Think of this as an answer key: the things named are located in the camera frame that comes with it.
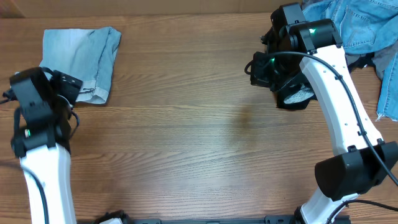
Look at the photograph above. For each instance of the light blue denim shorts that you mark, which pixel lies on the light blue denim shorts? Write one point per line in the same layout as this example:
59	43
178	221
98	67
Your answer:
86	54

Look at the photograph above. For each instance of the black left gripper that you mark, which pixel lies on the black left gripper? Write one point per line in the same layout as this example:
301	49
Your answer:
72	86

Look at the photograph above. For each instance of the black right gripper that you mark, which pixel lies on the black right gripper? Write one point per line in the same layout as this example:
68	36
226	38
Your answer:
288	88

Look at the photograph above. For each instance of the black garment with patterned lining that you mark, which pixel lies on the black garment with patterned lining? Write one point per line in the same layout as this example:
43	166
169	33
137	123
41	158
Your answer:
295	96

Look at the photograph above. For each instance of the blue frayed denim jeans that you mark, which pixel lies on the blue frayed denim jeans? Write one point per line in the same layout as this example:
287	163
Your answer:
365	26

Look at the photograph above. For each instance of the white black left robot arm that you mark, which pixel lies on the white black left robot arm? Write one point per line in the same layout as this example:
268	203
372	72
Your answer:
41	140

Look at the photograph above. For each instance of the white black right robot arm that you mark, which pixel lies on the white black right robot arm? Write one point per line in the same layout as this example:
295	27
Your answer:
302	54

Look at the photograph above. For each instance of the grey cloth garment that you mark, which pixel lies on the grey cloth garment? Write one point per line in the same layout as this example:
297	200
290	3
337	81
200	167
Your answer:
379	60

